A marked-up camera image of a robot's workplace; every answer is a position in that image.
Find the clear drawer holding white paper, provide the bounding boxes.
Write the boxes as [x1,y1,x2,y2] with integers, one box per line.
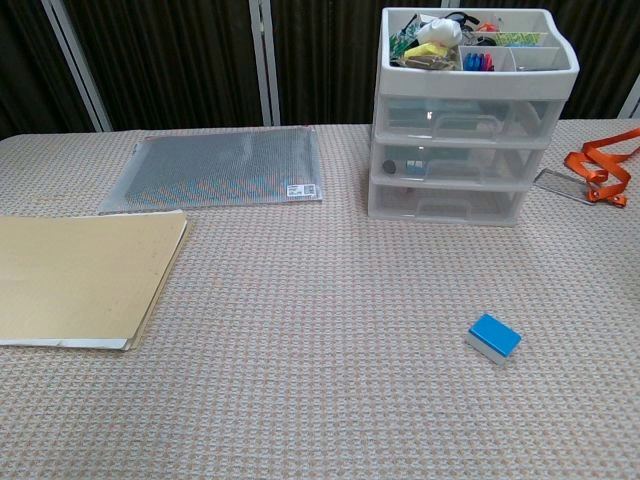
[369,181,526,222]

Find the blue white rectangular block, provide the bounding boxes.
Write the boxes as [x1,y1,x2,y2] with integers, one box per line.
[464,313,524,367]

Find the clear drawer holding black disc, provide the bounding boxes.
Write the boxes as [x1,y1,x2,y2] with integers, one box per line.
[372,141,546,186]

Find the translucent plastic drawer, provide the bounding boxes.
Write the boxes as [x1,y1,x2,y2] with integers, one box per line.
[375,93,564,142]

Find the grey mesh zip pouch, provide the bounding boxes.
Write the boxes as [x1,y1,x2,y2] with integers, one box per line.
[98,127,325,216]

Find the beige woven tablecloth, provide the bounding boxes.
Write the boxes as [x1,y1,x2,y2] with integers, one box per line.
[0,118,640,480]

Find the small bag of clips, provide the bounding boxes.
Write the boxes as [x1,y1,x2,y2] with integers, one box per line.
[399,54,459,72]

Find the yellow small item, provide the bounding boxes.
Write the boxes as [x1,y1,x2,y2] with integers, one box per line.
[403,42,454,61]

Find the green printed packet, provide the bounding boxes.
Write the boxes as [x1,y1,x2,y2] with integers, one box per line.
[389,17,424,55]

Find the blue and pink clips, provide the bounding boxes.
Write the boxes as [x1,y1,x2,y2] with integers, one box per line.
[462,51,496,72]

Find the white crumpled wad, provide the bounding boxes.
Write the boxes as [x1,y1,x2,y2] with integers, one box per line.
[416,19,464,49]

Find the manila paper folder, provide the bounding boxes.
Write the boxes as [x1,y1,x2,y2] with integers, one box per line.
[0,209,190,352]

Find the clear badge holder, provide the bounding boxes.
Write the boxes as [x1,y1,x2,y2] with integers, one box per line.
[532,168,599,204]

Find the black sunglasses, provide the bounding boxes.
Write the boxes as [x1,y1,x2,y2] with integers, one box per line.
[442,11,482,34]

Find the green patterned card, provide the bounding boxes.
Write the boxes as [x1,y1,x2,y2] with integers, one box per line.
[494,31,549,49]

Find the white partition post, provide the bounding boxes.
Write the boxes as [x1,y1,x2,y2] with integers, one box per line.
[618,82,640,120]
[39,0,112,133]
[248,0,282,126]

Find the white plastic drawer organizer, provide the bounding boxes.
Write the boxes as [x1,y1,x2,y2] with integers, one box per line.
[367,6,581,227]

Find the orange lanyard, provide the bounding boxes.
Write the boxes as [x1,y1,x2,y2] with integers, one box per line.
[563,127,640,207]

